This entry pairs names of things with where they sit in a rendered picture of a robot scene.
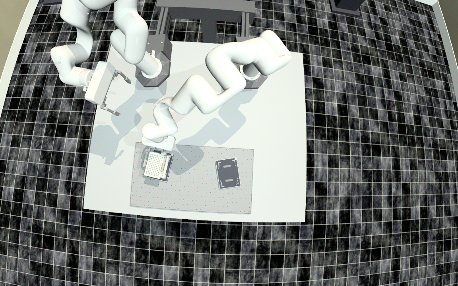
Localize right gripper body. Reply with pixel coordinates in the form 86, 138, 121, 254
85, 61, 116, 105

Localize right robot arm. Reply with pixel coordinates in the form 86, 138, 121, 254
50, 0, 162, 92

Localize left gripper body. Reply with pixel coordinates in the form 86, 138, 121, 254
142, 135, 176, 151

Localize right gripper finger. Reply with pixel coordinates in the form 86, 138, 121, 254
100, 97, 120, 116
112, 70, 131, 84

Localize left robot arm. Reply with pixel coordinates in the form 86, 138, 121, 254
142, 30, 291, 143

